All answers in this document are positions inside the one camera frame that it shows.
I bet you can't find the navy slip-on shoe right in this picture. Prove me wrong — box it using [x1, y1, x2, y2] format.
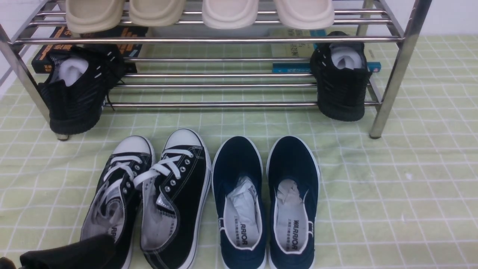
[266, 136, 320, 269]

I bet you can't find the beige slipper far left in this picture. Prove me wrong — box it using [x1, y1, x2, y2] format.
[65, 0, 125, 34]

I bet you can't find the black canvas lace-up sneaker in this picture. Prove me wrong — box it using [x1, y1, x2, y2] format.
[80, 136, 155, 269]

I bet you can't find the navy slip-on shoe left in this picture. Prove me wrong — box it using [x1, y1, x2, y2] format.
[212, 136, 267, 269]

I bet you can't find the silver metal shoe rack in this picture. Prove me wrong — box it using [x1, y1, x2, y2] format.
[1, 0, 432, 139]

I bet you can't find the black knit sneaker right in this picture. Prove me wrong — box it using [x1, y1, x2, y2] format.
[310, 41, 372, 121]

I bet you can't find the pale green teal book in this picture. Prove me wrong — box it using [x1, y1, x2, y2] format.
[269, 26, 381, 73]

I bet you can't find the cream slipper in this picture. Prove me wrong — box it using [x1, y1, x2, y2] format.
[202, 0, 259, 29]
[274, 0, 335, 30]

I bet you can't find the black knit sneaker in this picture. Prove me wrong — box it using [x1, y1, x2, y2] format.
[310, 41, 372, 121]
[38, 44, 126, 136]

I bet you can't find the beige slipper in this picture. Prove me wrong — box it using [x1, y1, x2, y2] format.
[129, 0, 186, 27]
[65, 0, 125, 34]

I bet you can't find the navy slip-on shoe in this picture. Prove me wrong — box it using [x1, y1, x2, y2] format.
[266, 136, 320, 269]
[212, 136, 267, 269]

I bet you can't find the green checked tablecloth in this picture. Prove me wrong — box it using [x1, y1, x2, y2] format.
[0, 36, 478, 269]

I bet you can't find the black knit sneaker left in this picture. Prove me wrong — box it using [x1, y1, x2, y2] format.
[38, 44, 126, 136]

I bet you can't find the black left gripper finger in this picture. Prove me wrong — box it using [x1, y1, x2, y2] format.
[19, 234, 115, 269]
[0, 257, 16, 269]

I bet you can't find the black orange book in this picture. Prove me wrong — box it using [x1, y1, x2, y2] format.
[31, 26, 152, 74]

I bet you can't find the cream slipper far right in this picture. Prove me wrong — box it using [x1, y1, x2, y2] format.
[274, 0, 335, 30]

